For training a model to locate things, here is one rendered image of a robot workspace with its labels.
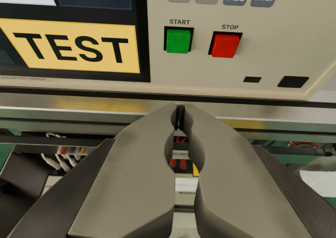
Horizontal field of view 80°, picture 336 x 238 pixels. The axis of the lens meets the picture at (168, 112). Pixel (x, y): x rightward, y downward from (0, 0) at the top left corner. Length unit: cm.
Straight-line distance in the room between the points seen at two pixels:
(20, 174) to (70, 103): 43
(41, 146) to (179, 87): 20
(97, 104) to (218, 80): 12
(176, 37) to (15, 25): 12
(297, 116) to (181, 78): 12
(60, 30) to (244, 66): 16
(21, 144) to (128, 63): 19
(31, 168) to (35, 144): 32
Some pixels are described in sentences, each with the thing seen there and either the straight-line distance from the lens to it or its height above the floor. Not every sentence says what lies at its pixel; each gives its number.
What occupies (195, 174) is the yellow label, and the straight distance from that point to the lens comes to 23.
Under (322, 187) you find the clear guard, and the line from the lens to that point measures 29.
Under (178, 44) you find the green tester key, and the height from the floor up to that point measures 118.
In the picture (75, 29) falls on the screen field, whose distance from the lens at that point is 18.
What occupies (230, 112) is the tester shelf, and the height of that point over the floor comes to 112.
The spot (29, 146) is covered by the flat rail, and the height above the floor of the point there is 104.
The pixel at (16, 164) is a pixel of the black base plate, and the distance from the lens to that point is 65.
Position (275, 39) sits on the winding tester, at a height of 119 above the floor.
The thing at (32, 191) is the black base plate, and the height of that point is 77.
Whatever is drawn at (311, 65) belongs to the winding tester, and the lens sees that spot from 23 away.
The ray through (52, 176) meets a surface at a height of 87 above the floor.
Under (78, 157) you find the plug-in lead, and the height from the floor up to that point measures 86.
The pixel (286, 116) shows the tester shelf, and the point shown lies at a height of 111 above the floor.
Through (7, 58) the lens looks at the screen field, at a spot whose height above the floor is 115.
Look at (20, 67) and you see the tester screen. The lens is 24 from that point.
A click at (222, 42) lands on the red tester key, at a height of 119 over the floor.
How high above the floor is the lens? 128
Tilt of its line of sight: 56 degrees down
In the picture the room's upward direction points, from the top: 4 degrees clockwise
